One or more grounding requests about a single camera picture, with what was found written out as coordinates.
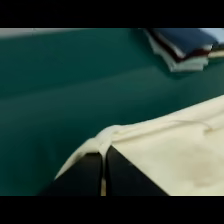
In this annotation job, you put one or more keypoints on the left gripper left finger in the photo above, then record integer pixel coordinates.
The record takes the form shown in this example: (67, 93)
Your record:
(83, 176)

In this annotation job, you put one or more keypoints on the cream garment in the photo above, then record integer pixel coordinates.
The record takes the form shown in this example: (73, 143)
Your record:
(173, 156)

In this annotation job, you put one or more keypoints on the blue garment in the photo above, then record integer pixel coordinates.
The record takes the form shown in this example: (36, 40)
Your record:
(186, 39)

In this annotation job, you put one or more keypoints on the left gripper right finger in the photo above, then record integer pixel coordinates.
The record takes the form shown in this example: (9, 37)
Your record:
(125, 176)

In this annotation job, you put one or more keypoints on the brown garment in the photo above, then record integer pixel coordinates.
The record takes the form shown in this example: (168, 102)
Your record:
(216, 50)

